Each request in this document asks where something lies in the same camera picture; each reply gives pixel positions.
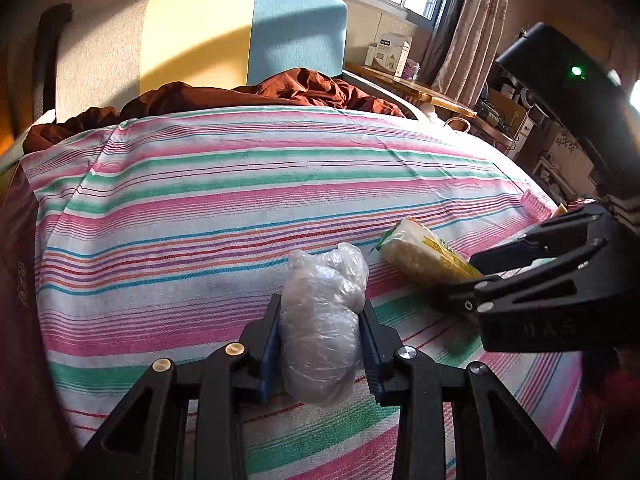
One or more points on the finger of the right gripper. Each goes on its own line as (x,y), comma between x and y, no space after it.
(550,239)
(581,282)

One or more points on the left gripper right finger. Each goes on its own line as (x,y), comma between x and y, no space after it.
(494,438)

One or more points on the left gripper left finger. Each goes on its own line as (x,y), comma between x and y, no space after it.
(143,437)

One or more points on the green yellow noodle pack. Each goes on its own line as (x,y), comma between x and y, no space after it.
(423,257)

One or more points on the clear plastic bag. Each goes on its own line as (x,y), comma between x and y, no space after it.
(322,298)

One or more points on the cluttered shelf with electronics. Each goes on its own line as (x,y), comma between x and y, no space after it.
(512,118)

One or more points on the gold metal tin box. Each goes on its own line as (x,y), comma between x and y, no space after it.
(34,438)

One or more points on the beige curtain right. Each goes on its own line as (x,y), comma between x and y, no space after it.
(462,47)

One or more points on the white mug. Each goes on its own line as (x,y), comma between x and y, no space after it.
(454,122)

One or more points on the wooden bedside table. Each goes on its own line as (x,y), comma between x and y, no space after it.
(412,92)

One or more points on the white carton on table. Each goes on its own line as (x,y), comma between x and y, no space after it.
(390,54)

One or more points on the striped pink green bedsheet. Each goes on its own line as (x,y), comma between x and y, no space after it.
(165,236)

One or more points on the rust brown blanket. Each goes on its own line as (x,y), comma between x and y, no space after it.
(299,86)

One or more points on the tricolour foam headboard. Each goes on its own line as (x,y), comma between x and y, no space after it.
(110,56)

